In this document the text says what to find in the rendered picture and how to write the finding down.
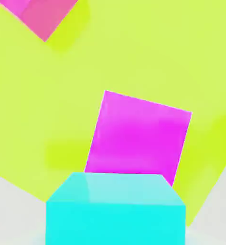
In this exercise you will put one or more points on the small magenta cube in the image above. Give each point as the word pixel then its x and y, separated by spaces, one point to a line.
pixel 137 137

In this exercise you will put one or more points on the large yellow-green box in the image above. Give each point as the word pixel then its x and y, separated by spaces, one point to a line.
pixel 133 57

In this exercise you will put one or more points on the small cyan cube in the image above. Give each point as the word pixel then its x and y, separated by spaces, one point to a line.
pixel 115 214

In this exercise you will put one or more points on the small pink cube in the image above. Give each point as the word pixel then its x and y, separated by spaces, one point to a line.
pixel 42 15

